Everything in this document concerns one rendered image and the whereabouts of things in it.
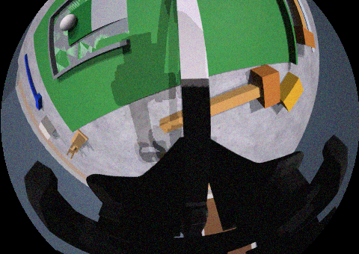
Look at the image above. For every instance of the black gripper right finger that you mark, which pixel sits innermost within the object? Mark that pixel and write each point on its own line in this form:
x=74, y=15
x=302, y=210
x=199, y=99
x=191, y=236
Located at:
x=235, y=180

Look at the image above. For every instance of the green flat mat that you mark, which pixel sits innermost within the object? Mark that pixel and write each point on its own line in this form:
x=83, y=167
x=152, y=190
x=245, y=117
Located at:
x=237, y=33

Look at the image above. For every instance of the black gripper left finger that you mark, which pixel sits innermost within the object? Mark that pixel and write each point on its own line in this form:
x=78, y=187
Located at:
x=161, y=188

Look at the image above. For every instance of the white golf ball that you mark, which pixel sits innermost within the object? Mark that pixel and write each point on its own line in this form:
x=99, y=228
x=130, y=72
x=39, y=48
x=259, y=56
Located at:
x=68, y=22

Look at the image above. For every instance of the yellow block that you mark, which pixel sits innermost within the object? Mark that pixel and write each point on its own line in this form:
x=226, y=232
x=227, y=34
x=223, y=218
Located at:
x=290, y=90

